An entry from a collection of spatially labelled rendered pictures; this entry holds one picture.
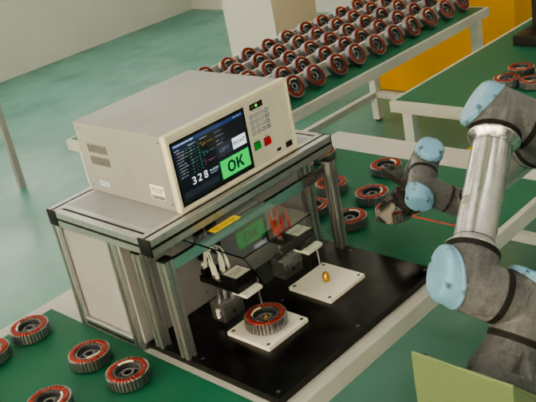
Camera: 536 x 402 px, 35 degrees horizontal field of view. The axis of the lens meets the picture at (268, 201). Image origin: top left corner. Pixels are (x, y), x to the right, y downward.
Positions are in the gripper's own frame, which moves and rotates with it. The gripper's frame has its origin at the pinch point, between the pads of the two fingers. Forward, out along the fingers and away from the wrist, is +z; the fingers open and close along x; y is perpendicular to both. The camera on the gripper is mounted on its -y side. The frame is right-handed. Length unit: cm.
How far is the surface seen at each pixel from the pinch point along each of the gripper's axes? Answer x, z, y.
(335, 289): -32.2, -6.6, 17.8
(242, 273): -56, -16, 7
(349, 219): -6.8, 13.3, -8.7
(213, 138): -53, -38, -20
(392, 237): -1.4, 6.3, 5.0
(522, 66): 125, 53, -64
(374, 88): 159, 200, -174
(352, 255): -17.9, 2.6, 7.1
